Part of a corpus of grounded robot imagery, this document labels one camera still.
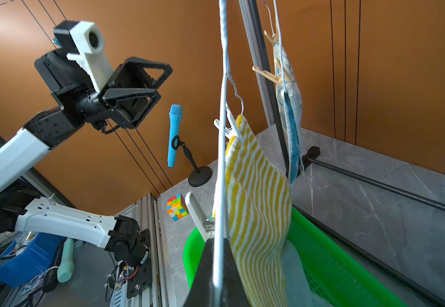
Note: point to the black clothes rack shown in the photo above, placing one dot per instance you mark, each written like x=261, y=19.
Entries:
x=266, y=83

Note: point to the bunny pattern towel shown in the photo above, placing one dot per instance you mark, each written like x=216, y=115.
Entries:
x=290, y=110

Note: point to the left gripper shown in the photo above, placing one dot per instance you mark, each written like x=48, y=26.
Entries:
x=131, y=95

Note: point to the green plastic basket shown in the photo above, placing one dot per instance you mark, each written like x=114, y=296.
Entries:
x=331, y=272

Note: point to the blue bin off table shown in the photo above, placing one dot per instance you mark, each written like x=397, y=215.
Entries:
x=18, y=268

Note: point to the mint green handheld device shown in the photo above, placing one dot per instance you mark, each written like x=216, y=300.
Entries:
x=66, y=267

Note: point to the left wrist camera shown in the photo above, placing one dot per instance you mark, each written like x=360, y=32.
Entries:
x=84, y=44

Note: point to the orange clothespin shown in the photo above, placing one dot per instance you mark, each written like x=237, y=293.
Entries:
x=272, y=38
x=267, y=75

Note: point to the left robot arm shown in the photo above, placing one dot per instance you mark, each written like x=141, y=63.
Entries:
x=95, y=172

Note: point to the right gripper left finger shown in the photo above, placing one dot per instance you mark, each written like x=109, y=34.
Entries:
x=202, y=292

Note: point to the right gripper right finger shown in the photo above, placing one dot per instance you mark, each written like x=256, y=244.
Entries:
x=233, y=293

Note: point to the light green towel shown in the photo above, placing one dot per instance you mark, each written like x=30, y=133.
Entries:
x=298, y=290

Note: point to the orange clothespin upper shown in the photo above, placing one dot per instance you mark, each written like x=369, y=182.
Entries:
x=272, y=38

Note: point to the orange clothespin lower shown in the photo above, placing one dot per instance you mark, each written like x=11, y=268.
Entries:
x=267, y=75

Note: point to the yellow striped towel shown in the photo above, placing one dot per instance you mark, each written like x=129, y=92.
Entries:
x=258, y=197

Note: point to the white wire hanger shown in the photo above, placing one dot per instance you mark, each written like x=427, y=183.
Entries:
x=277, y=30
x=220, y=201

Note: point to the white clothespin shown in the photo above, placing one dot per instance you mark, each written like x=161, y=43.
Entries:
x=233, y=130
x=204, y=224

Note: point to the colourful puzzle cube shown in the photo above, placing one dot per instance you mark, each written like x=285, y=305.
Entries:
x=176, y=207

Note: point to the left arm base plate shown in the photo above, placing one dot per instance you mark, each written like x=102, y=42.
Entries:
x=142, y=277

